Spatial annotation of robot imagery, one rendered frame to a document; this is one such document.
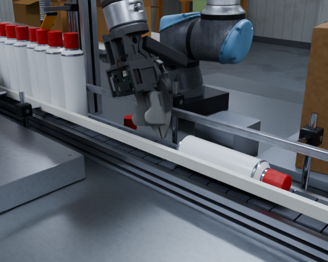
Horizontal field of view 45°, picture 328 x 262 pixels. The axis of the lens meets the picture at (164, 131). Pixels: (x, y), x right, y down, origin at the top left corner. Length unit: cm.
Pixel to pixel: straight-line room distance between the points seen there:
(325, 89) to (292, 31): 734
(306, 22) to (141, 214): 737
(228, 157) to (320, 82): 23
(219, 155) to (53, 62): 48
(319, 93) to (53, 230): 51
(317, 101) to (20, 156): 56
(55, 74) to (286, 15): 736
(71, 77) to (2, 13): 585
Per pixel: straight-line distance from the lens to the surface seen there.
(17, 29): 109
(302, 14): 796
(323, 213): 57
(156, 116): 72
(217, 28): 103
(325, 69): 75
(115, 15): 72
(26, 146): 85
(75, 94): 93
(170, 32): 111
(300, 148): 63
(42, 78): 101
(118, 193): 74
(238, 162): 64
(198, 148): 68
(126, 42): 71
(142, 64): 70
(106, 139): 84
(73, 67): 92
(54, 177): 75
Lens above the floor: 120
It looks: 21 degrees down
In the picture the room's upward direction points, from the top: straight up
